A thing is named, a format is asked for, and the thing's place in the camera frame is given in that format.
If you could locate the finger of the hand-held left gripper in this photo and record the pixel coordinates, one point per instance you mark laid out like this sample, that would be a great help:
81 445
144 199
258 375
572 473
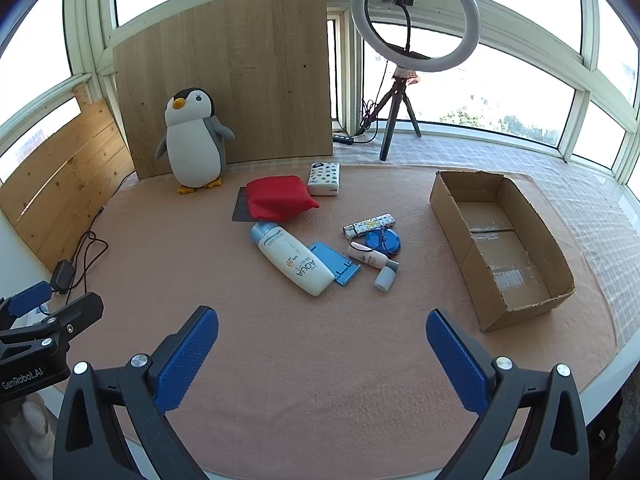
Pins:
29 297
75 312

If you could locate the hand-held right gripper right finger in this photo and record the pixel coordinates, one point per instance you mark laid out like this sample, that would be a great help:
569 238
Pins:
457 365

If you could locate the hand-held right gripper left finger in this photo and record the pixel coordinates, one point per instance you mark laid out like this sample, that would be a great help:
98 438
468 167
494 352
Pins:
187 355

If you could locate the small grey blue cylinder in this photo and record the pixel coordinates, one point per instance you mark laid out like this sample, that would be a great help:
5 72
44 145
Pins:
385 277

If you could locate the small white cosmetic bottle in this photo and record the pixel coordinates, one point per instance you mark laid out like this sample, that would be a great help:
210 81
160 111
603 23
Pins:
367 256

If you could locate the blue round compact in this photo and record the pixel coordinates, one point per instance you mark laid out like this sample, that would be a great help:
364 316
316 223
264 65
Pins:
384 242

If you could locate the white sunscreen bottle blue cap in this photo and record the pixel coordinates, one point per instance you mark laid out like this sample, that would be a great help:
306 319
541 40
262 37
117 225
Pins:
295 260

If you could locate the dark grey card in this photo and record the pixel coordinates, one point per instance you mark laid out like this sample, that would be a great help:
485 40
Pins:
240 210

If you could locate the cardboard box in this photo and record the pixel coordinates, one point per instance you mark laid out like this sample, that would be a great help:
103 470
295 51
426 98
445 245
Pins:
450 200

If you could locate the blue folding phone stand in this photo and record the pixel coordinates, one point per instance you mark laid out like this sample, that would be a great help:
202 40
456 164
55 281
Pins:
330 260

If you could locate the white patterned tube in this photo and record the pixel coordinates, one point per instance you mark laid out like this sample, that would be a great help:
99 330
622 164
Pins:
370 224

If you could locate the red fabric pouch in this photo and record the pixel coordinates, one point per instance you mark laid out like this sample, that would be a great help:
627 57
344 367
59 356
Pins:
280 197

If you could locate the white dotted tissue pack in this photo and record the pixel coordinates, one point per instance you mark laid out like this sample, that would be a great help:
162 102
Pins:
324 177

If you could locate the white power strip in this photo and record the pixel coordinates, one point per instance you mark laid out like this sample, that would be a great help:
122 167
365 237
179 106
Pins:
41 311

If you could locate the black power adapter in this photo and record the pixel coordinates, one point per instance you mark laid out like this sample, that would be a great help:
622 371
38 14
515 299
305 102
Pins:
63 276

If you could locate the white fuzzy cloth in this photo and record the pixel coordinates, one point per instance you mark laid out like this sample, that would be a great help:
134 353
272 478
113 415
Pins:
30 425

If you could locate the pine slat panel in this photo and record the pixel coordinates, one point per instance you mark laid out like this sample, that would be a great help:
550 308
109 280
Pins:
65 185

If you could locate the grey white penguin plush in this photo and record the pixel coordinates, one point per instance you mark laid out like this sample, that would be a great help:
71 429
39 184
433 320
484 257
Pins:
195 145

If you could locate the white checked cloth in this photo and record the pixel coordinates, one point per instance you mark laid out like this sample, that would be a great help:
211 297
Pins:
575 185

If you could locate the black inline light controller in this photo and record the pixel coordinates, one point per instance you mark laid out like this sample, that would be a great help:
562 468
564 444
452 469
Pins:
344 139

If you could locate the large light wood board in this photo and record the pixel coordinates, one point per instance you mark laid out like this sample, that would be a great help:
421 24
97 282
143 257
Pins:
250 85

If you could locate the white window frame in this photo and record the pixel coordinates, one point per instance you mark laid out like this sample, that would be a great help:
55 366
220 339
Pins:
530 30

